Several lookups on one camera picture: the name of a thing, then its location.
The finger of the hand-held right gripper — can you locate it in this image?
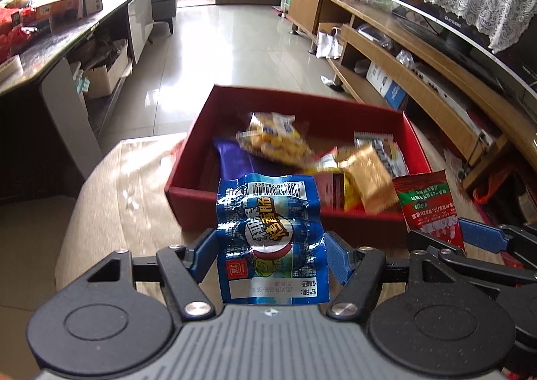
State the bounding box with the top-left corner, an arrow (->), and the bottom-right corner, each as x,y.
406,229 -> 537,301
458,218 -> 537,269

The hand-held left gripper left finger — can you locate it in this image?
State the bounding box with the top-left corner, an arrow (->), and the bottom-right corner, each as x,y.
63,228 -> 219,321

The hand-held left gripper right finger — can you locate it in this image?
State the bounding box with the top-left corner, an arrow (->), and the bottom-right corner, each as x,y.
326,231 -> 475,319

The blue sausage packet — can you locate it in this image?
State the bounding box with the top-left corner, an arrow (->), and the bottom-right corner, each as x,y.
215,174 -> 332,305

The red and yellow snack packet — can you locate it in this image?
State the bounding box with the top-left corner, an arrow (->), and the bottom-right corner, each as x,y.
304,147 -> 361,213

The red cardboard box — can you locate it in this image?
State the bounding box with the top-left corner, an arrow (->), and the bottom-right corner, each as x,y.
164,84 -> 433,234

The gold snack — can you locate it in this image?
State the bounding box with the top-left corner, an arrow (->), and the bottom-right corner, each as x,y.
338,144 -> 399,213

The purple snack packet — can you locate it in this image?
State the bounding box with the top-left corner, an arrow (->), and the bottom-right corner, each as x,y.
212,137 -> 269,188

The clear packet of yellow chips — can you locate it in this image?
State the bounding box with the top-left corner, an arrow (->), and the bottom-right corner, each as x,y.
236,112 -> 313,167

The orange plastic bag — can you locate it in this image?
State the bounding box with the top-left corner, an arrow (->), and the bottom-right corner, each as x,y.
472,187 -> 505,207

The silver set-top box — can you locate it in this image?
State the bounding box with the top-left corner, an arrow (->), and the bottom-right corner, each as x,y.
395,50 -> 494,147

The wooden television stand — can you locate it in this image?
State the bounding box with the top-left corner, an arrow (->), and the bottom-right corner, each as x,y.
289,0 -> 537,197

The blue and white box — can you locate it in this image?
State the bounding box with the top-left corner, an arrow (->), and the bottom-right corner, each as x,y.
365,60 -> 408,111

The black television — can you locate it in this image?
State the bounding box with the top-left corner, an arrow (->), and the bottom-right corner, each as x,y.
392,0 -> 537,101

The open cardboard box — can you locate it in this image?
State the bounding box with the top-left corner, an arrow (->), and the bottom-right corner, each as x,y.
81,40 -> 129,98

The white paper bag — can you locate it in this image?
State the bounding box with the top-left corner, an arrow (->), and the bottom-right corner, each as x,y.
314,25 -> 346,61

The dark side table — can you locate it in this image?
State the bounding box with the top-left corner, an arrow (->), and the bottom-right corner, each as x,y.
0,0 -> 154,197

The flat orange box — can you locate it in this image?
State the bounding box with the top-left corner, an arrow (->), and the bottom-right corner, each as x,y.
33,0 -> 85,23

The pile of red packets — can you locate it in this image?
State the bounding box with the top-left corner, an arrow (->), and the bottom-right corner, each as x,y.
0,6 -> 39,65

